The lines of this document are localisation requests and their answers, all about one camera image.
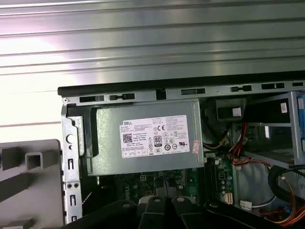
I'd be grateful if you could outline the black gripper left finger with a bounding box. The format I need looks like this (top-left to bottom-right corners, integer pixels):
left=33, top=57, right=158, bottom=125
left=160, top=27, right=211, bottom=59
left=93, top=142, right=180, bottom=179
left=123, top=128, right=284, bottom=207
left=62, top=197, right=169, bottom=229

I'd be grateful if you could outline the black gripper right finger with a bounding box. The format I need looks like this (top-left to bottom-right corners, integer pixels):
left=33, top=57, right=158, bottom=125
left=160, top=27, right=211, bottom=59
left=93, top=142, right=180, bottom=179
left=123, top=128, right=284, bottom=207
left=168, top=196, right=290, bottom=229

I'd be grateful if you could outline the black RAM slot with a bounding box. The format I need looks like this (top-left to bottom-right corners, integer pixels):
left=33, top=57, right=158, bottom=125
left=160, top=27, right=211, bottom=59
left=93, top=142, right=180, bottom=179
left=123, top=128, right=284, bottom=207
left=210, top=162, right=217, bottom=206
left=204, top=162, right=211, bottom=206

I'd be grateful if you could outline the green motherboard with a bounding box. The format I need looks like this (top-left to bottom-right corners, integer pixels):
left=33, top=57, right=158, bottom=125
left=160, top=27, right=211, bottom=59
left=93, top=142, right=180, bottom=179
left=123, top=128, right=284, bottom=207
left=113, top=156, right=235, bottom=208

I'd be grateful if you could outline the grey parts rack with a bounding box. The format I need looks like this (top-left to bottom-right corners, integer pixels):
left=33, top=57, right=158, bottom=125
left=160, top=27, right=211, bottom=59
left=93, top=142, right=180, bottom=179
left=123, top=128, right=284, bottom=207
left=0, top=139, right=65, bottom=229

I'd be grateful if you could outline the black open PC case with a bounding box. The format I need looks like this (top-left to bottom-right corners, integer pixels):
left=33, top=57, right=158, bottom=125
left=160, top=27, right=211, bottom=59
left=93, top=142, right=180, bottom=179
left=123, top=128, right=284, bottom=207
left=57, top=71, right=305, bottom=229

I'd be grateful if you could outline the grey power supply unit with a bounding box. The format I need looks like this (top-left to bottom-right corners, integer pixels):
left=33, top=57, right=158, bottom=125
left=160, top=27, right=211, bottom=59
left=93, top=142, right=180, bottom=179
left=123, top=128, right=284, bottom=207
left=87, top=99, right=205, bottom=177

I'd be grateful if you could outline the grey metal optical drive cage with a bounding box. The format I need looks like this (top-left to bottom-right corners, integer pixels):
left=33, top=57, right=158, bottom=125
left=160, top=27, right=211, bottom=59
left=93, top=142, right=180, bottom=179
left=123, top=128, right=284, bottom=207
left=234, top=91, right=305, bottom=169

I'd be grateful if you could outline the thick black cable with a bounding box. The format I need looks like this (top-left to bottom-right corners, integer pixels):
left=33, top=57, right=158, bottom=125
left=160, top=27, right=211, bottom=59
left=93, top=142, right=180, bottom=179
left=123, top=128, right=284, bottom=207
left=267, top=164, right=305, bottom=206

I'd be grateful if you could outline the orange yellow power wire bundle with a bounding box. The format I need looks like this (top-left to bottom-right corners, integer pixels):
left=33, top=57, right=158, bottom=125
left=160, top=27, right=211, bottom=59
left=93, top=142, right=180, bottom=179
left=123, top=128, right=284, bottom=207
left=202, top=121, right=305, bottom=227

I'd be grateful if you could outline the blue plastic drive bracket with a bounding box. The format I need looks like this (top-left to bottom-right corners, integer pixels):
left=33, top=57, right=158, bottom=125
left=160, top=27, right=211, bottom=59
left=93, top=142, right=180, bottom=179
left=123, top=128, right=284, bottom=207
left=296, top=92, right=305, bottom=153

